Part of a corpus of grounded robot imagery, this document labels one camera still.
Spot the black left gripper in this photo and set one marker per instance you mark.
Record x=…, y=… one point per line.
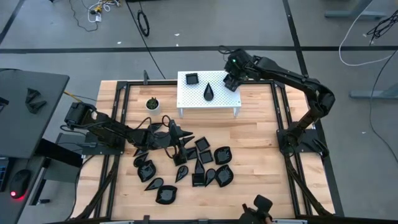
x=175, y=137

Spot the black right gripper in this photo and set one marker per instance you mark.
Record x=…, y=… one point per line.
x=234, y=76

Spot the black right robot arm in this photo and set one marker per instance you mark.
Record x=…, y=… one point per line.
x=286, y=76

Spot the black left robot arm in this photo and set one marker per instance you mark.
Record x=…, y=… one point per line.
x=118, y=129

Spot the white perforated metal riser shelf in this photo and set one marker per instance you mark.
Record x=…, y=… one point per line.
x=192, y=96

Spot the small plant in white pot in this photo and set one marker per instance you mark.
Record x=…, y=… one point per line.
x=152, y=104

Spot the grey control box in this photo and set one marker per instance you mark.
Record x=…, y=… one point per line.
x=66, y=138

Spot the black desk support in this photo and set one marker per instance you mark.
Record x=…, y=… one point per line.
x=59, y=154

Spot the grey table base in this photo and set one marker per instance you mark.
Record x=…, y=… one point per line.
x=354, y=14
x=373, y=94

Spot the black printed gripper part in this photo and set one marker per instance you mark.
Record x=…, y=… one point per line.
x=35, y=107
x=32, y=93
x=3, y=101

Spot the dark grey desk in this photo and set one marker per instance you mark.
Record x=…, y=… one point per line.
x=18, y=130

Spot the black computer mouse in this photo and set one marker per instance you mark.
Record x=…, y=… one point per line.
x=20, y=183

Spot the dark keyboard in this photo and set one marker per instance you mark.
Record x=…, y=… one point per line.
x=3, y=174

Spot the black aluminium table frame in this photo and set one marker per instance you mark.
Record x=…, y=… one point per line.
x=140, y=83

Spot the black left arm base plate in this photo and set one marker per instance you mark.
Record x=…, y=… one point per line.
x=93, y=149

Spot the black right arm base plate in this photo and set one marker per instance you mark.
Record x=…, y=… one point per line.
x=308, y=147

